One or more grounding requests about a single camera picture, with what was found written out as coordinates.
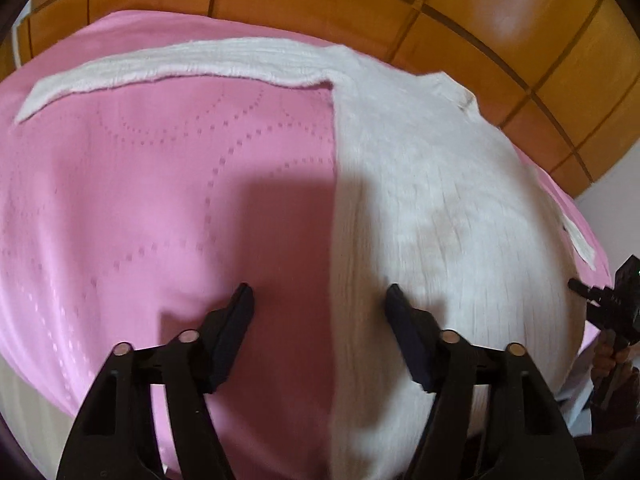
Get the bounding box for wooden wardrobe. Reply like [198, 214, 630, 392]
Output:
[0, 0, 640, 201]

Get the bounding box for beige bed sheet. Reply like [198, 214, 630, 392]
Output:
[0, 357, 68, 466]

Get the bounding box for person's right hand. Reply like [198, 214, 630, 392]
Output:
[591, 331, 633, 380]

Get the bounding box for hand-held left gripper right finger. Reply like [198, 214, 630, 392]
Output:
[384, 282, 586, 480]

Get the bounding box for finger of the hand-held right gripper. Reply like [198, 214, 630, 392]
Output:
[568, 279, 602, 307]

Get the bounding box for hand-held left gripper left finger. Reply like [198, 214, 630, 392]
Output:
[56, 282, 257, 480]

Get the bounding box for white knitted sweater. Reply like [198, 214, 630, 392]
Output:
[14, 40, 598, 480]

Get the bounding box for pink blanket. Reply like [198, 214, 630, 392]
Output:
[0, 10, 613, 480]

